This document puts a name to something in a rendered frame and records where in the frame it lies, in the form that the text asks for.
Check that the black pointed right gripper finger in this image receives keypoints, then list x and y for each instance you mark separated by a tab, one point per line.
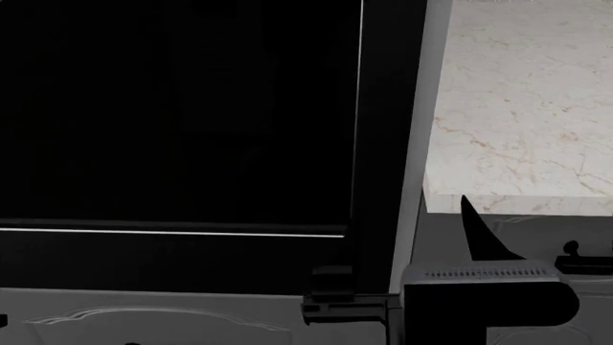
481	240

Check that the black blocky right gripper finger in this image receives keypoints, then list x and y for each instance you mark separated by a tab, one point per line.
331	287

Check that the grey cabinet drawer front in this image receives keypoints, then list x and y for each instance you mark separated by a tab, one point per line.
167	320

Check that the black oven door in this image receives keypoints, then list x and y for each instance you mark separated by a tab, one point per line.
191	108

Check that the grey vented camera box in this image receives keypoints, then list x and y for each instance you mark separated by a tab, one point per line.
483	273

